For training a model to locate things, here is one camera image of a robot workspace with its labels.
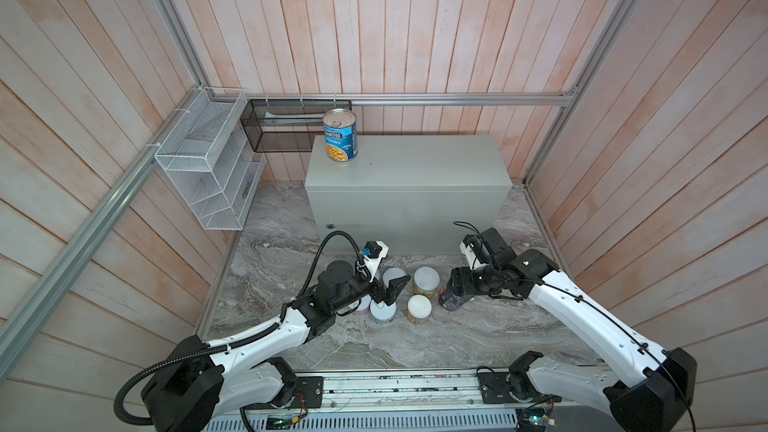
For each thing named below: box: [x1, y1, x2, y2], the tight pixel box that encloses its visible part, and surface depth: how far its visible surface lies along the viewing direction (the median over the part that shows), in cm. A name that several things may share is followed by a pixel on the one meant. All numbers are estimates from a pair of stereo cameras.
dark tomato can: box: [438, 287, 466, 311], surface depth 80 cm
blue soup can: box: [322, 108, 358, 162], surface depth 74 cm
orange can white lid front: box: [406, 294, 433, 325], surface depth 83 cm
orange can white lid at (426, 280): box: [413, 266, 441, 298], surface depth 87 cm
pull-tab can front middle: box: [368, 294, 397, 323], surface depth 83 cm
